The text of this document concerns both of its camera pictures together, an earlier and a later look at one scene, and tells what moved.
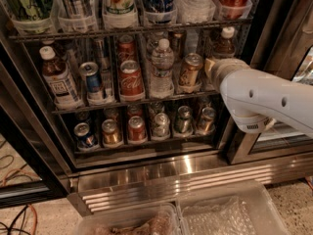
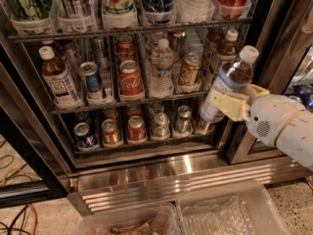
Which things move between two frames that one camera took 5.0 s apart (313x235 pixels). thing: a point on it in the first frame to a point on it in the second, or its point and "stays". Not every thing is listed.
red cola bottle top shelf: [234, 0] stays
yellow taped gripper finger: [208, 64] to [234, 107]
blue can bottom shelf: [83, 135] stays
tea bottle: [225, 47] to [234, 74]
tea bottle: [60, 83] stays
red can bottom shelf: [136, 128] stays
